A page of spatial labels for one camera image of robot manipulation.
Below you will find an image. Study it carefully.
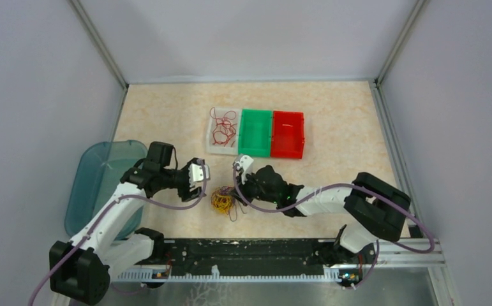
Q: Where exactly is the white plastic bin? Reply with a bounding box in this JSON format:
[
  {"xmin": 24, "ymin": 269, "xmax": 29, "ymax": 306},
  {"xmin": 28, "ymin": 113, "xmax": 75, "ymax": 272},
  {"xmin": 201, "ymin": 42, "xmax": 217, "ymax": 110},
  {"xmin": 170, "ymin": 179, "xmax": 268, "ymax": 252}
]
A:
[{"xmin": 205, "ymin": 107, "xmax": 242, "ymax": 156}]

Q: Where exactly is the aluminium frame rail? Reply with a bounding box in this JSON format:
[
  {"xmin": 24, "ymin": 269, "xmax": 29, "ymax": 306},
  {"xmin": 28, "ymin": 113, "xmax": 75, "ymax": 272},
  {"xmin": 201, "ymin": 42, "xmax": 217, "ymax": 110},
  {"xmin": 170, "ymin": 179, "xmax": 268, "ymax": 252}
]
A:
[{"xmin": 62, "ymin": 238, "xmax": 446, "ymax": 283}]

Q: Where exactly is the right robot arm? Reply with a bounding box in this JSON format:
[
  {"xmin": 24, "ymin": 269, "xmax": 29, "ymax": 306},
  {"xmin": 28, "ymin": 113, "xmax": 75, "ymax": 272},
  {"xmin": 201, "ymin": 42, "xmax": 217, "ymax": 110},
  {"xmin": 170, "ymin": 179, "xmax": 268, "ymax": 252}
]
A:
[{"xmin": 233, "ymin": 166, "xmax": 411, "ymax": 263}]

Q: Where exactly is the teal plastic basin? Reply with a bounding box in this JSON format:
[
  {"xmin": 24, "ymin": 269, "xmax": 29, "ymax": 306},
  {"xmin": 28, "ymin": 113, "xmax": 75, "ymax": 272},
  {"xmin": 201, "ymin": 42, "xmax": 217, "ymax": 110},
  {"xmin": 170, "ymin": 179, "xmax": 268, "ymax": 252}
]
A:
[{"xmin": 64, "ymin": 140, "xmax": 147, "ymax": 237}]

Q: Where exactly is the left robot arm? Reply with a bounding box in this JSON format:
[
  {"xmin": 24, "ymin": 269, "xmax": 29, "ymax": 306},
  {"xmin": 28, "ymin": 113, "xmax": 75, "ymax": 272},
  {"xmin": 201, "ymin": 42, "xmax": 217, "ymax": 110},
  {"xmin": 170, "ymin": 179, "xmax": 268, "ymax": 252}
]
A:
[{"xmin": 40, "ymin": 142, "xmax": 210, "ymax": 305}]

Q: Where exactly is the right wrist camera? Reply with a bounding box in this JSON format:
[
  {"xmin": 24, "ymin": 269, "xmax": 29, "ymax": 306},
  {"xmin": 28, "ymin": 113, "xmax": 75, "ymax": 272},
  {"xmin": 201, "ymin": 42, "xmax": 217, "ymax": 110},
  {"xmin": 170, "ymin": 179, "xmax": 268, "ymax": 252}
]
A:
[{"xmin": 233, "ymin": 154, "xmax": 254, "ymax": 173}]

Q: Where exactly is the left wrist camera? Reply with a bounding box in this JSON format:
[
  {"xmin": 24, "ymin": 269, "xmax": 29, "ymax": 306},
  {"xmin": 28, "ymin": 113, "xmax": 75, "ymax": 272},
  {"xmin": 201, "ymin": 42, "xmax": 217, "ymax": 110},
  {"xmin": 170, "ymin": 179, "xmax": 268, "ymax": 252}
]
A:
[{"xmin": 187, "ymin": 157, "xmax": 211, "ymax": 187}]

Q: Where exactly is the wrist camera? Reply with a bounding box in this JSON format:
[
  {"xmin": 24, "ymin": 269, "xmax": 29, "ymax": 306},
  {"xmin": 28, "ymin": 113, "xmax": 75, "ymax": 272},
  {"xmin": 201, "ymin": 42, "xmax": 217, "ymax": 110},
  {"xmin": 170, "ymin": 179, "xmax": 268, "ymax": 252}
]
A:
[
  {"xmin": 187, "ymin": 157, "xmax": 211, "ymax": 187},
  {"xmin": 233, "ymin": 154, "xmax": 254, "ymax": 173}
]

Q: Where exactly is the red cable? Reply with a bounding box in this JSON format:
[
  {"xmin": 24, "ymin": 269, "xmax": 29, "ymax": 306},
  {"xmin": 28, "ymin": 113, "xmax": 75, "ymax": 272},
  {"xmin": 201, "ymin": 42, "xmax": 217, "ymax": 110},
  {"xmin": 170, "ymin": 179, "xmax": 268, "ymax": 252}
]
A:
[{"xmin": 210, "ymin": 107, "xmax": 239, "ymax": 149}]

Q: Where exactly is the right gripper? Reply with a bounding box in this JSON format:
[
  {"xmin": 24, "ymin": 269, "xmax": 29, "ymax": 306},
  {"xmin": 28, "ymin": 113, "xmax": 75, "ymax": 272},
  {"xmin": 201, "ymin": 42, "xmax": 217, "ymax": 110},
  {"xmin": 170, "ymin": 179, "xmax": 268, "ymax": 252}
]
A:
[{"xmin": 228, "ymin": 168, "xmax": 279, "ymax": 207}]

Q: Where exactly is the red plastic bin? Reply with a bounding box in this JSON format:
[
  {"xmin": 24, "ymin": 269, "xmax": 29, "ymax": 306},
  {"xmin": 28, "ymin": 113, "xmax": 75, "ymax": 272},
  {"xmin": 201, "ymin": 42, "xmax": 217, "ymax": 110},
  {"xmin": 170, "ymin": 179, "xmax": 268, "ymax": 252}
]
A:
[{"xmin": 270, "ymin": 110, "xmax": 305, "ymax": 159}]

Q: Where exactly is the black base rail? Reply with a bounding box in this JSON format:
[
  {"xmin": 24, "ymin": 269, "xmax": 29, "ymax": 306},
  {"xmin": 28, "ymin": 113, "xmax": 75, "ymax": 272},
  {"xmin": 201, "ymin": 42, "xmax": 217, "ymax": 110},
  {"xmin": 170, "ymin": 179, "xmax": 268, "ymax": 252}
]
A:
[{"xmin": 126, "ymin": 237, "xmax": 378, "ymax": 278}]

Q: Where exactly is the cable pile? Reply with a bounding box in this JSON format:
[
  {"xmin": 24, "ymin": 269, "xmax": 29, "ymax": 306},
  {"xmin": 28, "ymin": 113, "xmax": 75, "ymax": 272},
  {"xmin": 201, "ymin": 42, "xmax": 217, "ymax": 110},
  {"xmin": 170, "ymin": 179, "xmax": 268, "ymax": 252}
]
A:
[{"xmin": 210, "ymin": 186, "xmax": 249, "ymax": 222}]

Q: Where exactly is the green plastic bin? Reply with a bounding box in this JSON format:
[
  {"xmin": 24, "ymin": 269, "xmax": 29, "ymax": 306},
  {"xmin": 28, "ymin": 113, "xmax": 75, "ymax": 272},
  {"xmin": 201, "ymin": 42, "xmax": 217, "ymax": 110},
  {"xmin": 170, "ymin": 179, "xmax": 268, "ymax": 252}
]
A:
[{"xmin": 238, "ymin": 109, "xmax": 273, "ymax": 157}]

